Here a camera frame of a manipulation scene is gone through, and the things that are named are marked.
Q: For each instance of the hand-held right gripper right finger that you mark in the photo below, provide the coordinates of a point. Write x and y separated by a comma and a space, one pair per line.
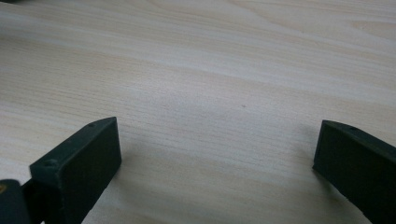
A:
358, 165

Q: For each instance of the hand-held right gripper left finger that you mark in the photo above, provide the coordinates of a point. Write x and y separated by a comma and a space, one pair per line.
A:
77, 168

